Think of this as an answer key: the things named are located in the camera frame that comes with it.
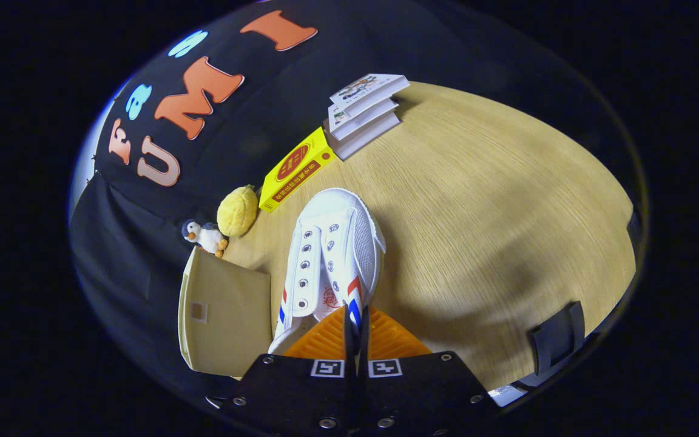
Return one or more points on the beige fabric storage box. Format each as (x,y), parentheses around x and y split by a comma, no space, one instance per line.
(228,321)

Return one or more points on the white floral cover book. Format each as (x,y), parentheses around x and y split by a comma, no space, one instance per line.
(368,88)

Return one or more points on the yellow book with red circle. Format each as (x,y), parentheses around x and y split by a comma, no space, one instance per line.
(292,170)

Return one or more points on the black bracket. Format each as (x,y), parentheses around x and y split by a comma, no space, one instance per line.
(559,337)

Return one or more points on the yellow plush ball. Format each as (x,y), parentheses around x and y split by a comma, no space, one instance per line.
(237,212)

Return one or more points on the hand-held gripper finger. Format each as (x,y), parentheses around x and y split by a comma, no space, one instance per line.
(363,343)
(348,340)

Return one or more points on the white canvas shoe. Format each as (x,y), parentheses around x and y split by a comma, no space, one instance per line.
(349,243)

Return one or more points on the penguin plush toy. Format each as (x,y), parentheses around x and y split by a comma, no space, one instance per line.
(207,237)

